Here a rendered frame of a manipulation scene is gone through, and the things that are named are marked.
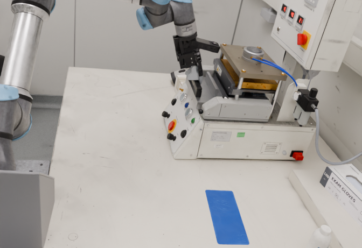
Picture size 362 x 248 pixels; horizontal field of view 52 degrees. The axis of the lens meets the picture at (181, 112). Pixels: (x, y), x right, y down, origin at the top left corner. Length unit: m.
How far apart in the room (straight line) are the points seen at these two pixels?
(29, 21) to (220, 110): 0.68
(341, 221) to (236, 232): 0.35
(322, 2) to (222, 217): 0.76
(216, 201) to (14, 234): 0.62
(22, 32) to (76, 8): 1.59
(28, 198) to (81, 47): 2.05
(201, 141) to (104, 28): 1.65
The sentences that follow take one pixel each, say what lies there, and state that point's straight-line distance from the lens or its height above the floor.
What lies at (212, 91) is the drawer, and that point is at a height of 0.98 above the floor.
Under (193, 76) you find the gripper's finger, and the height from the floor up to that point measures 1.03.
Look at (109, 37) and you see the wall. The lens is 2.87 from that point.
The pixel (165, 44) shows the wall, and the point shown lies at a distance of 2.92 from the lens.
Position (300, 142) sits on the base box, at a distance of 1.54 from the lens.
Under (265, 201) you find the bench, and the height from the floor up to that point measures 0.75.
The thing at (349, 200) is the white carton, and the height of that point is 0.84.
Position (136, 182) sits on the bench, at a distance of 1.29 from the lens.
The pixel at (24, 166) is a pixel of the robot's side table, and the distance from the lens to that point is 1.36.
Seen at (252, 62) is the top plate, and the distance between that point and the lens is 1.43.
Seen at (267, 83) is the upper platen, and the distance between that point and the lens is 1.42.
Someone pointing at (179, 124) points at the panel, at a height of 0.83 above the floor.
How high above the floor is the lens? 1.61
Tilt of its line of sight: 30 degrees down
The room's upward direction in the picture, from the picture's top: 10 degrees clockwise
